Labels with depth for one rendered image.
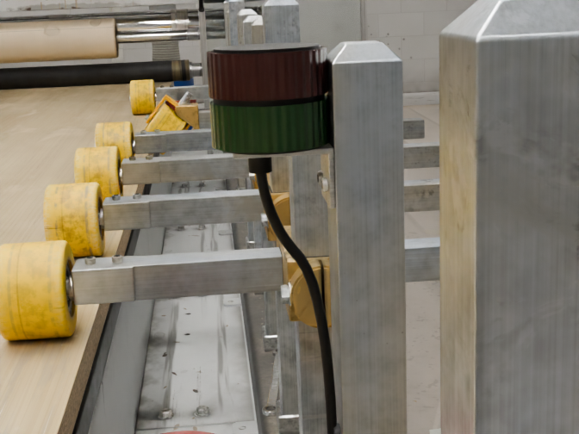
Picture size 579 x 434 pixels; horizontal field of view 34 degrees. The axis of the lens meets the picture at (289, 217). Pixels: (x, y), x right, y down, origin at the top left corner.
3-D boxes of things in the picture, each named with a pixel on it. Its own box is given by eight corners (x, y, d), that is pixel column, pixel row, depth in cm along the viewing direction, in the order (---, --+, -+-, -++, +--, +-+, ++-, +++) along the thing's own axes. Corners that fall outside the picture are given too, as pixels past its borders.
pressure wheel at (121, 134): (131, 161, 147) (136, 178, 155) (129, 113, 149) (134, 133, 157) (92, 163, 147) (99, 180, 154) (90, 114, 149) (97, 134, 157)
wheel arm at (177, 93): (351, 90, 230) (351, 75, 230) (353, 92, 227) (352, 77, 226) (141, 101, 226) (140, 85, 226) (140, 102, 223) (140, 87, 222)
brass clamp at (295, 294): (339, 275, 86) (338, 221, 85) (364, 326, 73) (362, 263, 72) (271, 280, 86) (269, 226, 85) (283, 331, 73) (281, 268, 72)
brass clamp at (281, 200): (308, 213, 111) (308, 170, 109) (323, 243, 98) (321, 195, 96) (256, 217, 110) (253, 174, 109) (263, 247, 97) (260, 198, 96)
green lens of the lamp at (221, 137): (322, 131, 52) (320, 90, 51) (337, 149, 46) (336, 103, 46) (211, 137, 51) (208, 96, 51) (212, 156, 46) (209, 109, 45)
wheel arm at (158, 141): (420, 135, 158) (420, 114, 157) (425, 139, 154) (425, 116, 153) (114, 152, 154) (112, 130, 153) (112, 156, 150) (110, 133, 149)
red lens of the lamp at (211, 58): (320, 84, 51) (319, 43, 51) (336, 96, 45) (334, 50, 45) (208, 90, 51) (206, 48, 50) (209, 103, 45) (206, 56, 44)
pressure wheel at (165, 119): (163, 151, 182) (188, 118, 181) (162, 158, 174) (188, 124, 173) (138, 132, 180) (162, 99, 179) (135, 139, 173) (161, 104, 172)
